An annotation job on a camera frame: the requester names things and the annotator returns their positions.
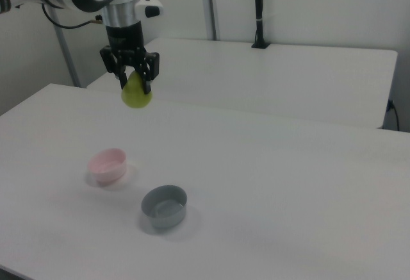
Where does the thin aluminium frame post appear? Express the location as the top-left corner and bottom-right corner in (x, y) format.
(52, 24), (81, 88)

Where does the black pole with base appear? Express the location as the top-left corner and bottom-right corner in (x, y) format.
(250, 0), (271, 50)

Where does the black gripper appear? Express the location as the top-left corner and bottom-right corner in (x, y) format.
(99, 20), (161, 95)

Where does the white side table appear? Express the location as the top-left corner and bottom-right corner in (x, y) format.
(86, 37), (399, 130)

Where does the black wall cable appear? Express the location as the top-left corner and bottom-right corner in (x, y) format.
(386, 99), (402, 131)

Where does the green pear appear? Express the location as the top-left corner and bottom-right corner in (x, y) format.
(120, 70), (154, 111)

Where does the pink plastic bowl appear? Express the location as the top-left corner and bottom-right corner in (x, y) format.
(86, 147), (128, 185)

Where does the grey plastic bowl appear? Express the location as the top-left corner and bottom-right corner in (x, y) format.
(140, 184), (189, 229)

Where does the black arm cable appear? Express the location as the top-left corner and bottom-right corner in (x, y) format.
(40, 4), (104, 31)

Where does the wide aluminium frame post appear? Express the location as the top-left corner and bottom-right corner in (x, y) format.
(198, 0), (220, 42)

